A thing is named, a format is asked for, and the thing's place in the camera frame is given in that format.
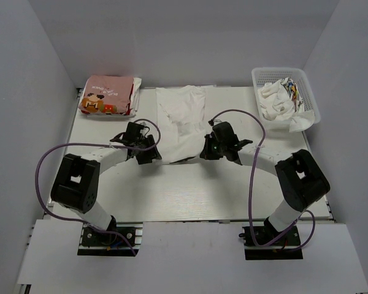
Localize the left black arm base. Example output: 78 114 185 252
77 224 143 257

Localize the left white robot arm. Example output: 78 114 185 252
51 119 162 244

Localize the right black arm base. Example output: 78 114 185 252
237 225 304 262

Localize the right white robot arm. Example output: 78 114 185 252
200 122 331 244

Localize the pink folded t shirt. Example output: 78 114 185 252
78 75 134 116

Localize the crumpled white shirt in basket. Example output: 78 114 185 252
258 77 315 132

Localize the white plastic basket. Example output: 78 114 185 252
251 67 321 132

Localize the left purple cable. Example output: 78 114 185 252
36 119 162 257

